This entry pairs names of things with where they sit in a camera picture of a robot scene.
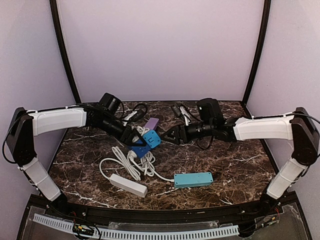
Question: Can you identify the purple strip white cable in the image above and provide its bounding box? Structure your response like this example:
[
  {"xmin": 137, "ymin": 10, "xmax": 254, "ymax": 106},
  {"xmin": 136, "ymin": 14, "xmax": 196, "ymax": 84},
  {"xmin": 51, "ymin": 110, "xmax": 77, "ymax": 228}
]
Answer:
[{"xmin": 136, "ymin": 125, "xmax": 151, "ymax": 139}]

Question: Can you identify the black frame post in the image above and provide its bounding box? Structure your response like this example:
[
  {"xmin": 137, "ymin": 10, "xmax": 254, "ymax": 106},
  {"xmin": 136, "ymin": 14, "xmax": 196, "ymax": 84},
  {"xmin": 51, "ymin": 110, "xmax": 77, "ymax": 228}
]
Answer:
[
  {"xmin": 241, "ymin": 0, "xmax": 272, "ymax": 106},
  {"xmin": 49, "ymin": 0, "xmax": 82, "ymax": 104}
]

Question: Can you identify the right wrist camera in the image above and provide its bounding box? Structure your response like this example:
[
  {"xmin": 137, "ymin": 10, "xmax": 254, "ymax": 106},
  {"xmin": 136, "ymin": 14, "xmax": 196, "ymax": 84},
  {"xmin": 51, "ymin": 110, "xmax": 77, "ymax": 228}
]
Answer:
[{"xmin": 196, "ymin": 97, "xmax": 224, "ymax": 125}]

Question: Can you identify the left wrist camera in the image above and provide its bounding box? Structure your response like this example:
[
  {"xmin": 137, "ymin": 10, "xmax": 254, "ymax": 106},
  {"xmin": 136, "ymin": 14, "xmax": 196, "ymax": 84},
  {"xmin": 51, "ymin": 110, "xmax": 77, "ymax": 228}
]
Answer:
[{"xmin": 98, "ymin": 92, "xmax": 122, "ymax": 114}]

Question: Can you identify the black front rail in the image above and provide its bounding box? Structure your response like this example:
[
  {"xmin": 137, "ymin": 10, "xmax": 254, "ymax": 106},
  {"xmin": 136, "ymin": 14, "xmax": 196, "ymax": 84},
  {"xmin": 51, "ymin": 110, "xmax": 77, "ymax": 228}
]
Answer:
[{"xmin": 57, "ymin": 200, "xmax": 260, "ymax": 225}]

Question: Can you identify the dark blue cube socket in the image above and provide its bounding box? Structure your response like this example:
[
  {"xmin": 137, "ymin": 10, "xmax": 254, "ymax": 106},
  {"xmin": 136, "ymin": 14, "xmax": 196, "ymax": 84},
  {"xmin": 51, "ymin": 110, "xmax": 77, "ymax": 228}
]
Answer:
[{"xmin": 128, "ymin": 145, "xmax": 151, "ymax": 159}]

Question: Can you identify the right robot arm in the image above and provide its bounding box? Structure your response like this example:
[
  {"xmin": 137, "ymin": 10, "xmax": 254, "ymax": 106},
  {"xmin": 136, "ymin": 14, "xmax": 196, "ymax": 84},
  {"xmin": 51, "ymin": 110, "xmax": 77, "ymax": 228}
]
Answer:
[{"xmin": 161, "ymin": 107, "xmax": 320, "ymax": 200}]

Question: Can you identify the teal strip white cable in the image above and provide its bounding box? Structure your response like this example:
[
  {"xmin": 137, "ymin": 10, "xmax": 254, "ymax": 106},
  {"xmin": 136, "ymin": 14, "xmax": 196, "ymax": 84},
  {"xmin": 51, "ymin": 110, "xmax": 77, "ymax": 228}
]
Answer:
[{"xmin": 128, "ymin": 149, "xmax": 176, "ymax": 182}]

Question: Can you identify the light blue plug adapter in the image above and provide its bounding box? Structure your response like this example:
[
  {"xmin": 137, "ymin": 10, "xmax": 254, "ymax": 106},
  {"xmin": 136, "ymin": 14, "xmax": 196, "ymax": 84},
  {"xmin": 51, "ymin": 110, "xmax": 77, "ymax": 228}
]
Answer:
[{"xmin": 143, "ymin": 130, "xmax": 162, "ymax": 149}]

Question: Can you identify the right black frame post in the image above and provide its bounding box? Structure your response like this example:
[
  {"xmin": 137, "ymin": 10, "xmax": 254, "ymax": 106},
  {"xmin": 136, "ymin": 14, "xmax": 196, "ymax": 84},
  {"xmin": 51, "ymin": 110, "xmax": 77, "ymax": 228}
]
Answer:
[{"xmin": 241, "ymin": 0, "xmax": 272, "ymax": 106}]

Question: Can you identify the white power strip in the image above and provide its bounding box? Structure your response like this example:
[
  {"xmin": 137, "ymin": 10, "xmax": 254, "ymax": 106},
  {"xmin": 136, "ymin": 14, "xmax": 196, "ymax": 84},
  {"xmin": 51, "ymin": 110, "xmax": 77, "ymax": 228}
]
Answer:
[{"xmin": 109, "ymin": 174, "xmax": 148, "ymax": 198}]

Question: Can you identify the white slotted cable duct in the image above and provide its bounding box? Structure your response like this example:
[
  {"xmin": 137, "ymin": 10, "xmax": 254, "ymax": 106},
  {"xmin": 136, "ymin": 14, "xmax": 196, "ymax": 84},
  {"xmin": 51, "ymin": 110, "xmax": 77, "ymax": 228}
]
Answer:
[{"xmin": 32, "ymin": 213, "xmax": 239, "ymax": 240}]

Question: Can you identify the left circuit board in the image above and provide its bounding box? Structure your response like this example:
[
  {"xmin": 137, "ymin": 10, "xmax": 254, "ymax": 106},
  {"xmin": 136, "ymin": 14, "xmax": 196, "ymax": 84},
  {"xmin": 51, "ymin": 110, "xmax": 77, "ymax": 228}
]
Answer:
[{"xmin": 72, "ymin": 223, "xmax": 94, "ymax": 236}]

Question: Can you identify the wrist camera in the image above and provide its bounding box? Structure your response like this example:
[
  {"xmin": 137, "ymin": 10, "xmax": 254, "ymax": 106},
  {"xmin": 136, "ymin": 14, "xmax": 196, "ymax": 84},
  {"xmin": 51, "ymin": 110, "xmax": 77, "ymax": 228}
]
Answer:
[
  {"xmin": 98, "ymin": 92, "xmax": 122, "ymax": 114},
  {"xmin": 196, "ymin": 97, "xmax": 224, "ymax": 125}
]

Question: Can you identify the purple power strip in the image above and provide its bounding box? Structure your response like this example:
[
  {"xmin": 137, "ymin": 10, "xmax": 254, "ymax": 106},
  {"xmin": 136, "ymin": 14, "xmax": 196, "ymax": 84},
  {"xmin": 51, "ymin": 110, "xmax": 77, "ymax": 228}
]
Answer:
[{"xmin": 144, "ymin": 117, "xmax": 160, "ymax": 131}]

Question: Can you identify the left black frame post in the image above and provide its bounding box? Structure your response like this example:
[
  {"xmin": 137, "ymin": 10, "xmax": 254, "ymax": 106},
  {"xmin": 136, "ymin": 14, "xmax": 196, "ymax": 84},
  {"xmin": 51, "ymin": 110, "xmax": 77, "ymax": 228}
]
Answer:
[{"xmin": 49, "ymin": 0, "xmax": 82, "ymax": 104}]

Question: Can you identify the teal power strip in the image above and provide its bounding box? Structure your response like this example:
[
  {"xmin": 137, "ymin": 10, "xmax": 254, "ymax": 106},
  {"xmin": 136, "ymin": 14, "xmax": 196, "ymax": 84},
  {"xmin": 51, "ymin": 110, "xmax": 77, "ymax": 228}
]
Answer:
[{"xmin": 173, "ymin": 172, "xmax": 214, "ymax": 188}]

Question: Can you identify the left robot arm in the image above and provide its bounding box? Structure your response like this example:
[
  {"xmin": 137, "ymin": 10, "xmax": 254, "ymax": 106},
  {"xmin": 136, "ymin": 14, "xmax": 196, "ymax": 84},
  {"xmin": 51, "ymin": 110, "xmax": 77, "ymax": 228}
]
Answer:
[{"xmin": 2, "ymin": 103, "xmax": 147, "ymax": 203}]

